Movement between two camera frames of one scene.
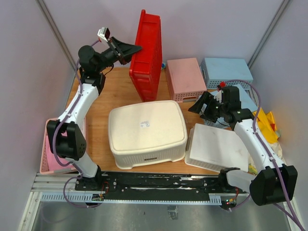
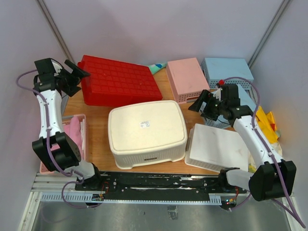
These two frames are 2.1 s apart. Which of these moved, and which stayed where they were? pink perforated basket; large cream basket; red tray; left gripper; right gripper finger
Moved: left gripper; red tray
Stayed: pink perforated basket; large cream basket; right gripper finger
